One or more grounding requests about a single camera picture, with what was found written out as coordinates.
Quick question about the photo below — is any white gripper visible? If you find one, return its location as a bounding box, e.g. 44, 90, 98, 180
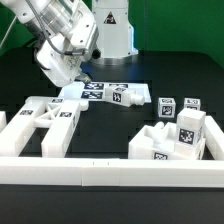
35, 34, 91, 87

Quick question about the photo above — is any white chair nut peg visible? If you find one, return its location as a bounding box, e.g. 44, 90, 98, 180
105, 86, 145, 107

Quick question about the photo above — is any white chair seat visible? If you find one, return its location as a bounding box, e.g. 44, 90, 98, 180
128, 122, 205, 160

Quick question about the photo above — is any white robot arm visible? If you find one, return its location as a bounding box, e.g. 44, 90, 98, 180
0, 0, 99, 87

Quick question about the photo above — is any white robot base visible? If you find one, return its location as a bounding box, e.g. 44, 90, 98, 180
91, 0, 138, 65

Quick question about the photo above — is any white part at left edge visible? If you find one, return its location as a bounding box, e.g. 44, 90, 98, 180
0, 111, 7, 133

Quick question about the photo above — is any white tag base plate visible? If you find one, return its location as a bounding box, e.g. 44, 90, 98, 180
59, 81, 151, 103

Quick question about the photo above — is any white chair back frame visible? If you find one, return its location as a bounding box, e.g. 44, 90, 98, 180
0, 96, 89, 158

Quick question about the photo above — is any white obstacle fence wall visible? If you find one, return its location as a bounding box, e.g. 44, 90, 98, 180
0, 115, 224, 187

